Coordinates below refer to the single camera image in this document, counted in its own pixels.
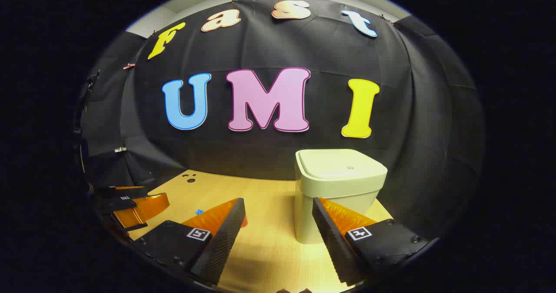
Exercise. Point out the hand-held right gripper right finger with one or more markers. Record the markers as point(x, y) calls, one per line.
point(332, 245)

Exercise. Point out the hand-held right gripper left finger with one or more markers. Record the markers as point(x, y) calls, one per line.
point(226, 241)

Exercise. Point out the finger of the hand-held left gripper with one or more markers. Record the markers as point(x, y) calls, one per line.
point(121, 191)
point(139, 208)

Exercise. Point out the red pop can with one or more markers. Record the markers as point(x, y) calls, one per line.
point(244, 222)

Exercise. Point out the green desktop garbage bin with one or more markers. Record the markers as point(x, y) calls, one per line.
point(334, 176)

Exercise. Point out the black backdrop cloth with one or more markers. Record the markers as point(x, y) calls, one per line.
point(304, 50)

